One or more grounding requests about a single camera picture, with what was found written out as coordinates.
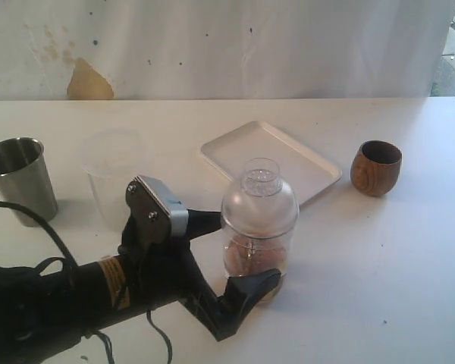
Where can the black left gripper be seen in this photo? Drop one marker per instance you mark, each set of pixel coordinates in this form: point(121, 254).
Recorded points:
point(168, 273)

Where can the clear plastic shaker body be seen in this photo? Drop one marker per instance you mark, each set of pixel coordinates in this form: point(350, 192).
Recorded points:
point(256, 261)

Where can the tan wooden pieces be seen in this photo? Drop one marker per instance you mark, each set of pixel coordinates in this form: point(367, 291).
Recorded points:
point(256, 261)

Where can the clear dome shaker lid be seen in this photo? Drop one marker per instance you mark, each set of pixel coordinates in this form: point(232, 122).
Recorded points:
point(260, 204)

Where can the translucent plastic measuring cup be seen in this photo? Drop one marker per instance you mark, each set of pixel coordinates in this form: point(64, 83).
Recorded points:
point(111, 159)

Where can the brown wooden cup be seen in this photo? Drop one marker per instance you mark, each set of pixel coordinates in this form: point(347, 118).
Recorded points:
point(376, 168)

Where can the stainless steel cup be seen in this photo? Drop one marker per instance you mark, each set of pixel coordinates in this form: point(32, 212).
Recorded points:
point(24, 177)

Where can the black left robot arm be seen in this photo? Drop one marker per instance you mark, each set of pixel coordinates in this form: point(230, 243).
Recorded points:
point(42, 315)

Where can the white rectangular tray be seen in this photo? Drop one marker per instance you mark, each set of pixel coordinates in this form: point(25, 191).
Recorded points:
point(259, 143)

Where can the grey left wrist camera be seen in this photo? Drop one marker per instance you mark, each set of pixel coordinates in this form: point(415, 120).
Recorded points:
point(159, 215)

